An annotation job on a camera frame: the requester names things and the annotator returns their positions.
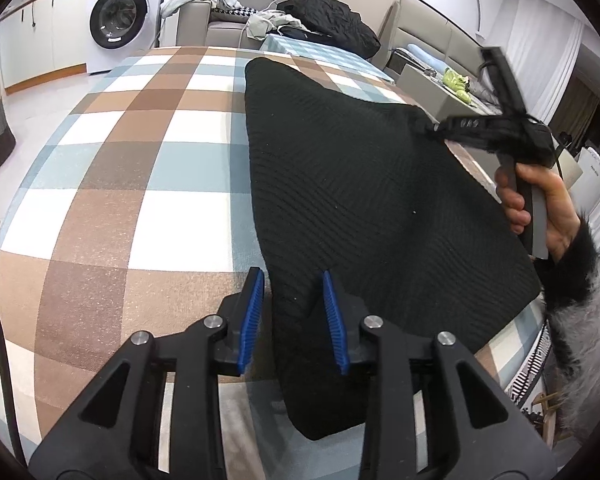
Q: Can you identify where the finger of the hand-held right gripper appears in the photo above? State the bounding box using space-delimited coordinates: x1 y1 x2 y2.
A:
419 114 523 153

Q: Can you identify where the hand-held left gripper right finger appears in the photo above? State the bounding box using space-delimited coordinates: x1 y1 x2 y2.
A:
321 270 558 480

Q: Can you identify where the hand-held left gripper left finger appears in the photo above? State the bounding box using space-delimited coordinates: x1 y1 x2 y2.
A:
29 266 266 480

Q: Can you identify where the black knit sweater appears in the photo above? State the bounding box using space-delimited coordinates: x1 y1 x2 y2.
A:
244 57 542 441

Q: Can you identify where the person's right forearm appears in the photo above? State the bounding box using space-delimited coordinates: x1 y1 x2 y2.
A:
535 215 600 441

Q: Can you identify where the white clothes pile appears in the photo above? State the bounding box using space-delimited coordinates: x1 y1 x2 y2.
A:
245 10 303 41

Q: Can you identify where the person's right hand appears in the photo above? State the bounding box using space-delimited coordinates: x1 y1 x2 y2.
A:
495 164 582 264

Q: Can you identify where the cream paper roll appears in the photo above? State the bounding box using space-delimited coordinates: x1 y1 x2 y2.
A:
557 154 583 188

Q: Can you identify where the green toy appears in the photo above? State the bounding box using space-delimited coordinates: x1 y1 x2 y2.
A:
441 67 473 106

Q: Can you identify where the beige side table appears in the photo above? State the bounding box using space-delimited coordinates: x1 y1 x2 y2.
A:
397 64 496 121

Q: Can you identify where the light blue pillow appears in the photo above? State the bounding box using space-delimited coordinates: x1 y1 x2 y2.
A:
407 43 448 71

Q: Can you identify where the white curtain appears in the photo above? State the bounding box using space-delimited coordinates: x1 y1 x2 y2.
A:
505 0 586 106

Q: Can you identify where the teal checkered small table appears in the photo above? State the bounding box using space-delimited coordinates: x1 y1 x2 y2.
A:
259 35 396 83

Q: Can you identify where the black puffer jacket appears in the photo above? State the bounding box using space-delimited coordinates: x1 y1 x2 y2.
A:
276 0 382 58

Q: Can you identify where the black white patterned rug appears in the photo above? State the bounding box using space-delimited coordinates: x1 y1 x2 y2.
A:
505 325 553 406

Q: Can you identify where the brown blue checked table cloth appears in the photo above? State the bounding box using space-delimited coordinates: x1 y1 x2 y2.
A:
0 46 546 480

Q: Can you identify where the houndstooth pillow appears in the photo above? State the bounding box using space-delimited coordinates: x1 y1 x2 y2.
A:
212 4 258 17

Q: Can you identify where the white washing machine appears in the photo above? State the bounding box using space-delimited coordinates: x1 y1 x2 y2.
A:
86 0 171 76

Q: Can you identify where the grey sofa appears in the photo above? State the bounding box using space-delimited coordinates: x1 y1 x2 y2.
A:
176 0 396 68

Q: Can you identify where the white kitchen base cabinet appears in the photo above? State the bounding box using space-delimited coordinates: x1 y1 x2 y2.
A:
0 0 93 93

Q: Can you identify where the black cable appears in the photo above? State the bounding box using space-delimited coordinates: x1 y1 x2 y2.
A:
0 277 23 461

